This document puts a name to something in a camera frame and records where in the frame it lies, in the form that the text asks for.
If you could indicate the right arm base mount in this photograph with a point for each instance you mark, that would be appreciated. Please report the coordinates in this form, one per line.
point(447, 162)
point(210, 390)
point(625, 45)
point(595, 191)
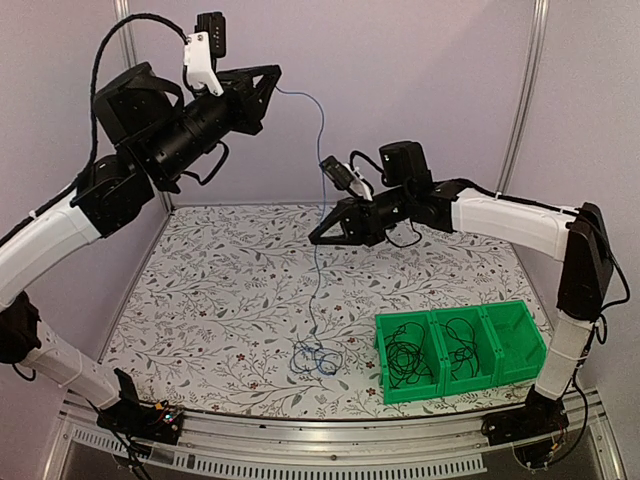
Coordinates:
point(537, 431)

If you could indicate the left aluminium frame post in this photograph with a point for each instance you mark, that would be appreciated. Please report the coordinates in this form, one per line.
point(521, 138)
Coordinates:
point(128, 49)

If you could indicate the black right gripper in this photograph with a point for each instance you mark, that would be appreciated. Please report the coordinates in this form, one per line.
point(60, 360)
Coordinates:
point(359, 220)

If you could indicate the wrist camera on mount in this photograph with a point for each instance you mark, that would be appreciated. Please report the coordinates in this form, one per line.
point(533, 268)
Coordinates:
point(346, 179)
point(204, 47)

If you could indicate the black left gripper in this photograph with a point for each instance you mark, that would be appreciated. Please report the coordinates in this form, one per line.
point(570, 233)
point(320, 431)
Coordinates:
point(252, 104)

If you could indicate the right aluminium frame post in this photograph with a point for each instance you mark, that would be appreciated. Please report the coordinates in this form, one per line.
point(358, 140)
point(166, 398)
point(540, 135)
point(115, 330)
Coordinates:
point(532, 65)

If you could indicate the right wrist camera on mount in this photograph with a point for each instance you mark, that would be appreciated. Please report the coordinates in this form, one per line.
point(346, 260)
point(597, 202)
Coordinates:
point(346, 179)

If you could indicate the green bin left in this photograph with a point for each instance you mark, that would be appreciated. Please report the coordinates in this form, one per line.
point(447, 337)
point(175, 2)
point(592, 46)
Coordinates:
point(412, 367)

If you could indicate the floral patterned table mat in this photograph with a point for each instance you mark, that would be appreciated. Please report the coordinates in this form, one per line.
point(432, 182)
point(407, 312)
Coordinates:
point(236, 312)

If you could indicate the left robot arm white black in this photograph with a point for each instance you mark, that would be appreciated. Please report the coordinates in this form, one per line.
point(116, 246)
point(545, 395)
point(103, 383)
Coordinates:
point(158, 129)

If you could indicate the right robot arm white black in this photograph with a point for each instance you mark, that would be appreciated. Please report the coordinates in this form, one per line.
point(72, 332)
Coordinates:
point(576, 237)

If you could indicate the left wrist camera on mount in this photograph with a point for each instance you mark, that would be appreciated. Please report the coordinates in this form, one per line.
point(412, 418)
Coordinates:
point(204, 47)

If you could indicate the green bin right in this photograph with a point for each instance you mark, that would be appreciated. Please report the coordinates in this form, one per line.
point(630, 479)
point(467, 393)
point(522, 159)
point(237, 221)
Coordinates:
point(519, 341)

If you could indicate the aluminium frame post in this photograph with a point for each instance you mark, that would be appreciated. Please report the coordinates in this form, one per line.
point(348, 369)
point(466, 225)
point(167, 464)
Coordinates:
point(128, 49)
point(532, 65)

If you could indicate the front aluminium rail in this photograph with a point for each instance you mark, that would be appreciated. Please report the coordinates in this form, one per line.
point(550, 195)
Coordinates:
point(441, 439)

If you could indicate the green bin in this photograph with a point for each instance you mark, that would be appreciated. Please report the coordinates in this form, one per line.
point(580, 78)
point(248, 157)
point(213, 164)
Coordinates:
point(468, 348)
point(412, 367)
point(519, 341)

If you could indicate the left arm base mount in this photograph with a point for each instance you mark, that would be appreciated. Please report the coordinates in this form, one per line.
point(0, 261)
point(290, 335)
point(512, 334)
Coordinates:
point(161, 423)

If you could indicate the green bin middle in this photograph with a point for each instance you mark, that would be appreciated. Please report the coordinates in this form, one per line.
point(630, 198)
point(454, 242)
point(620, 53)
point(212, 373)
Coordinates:
point(468, 348)

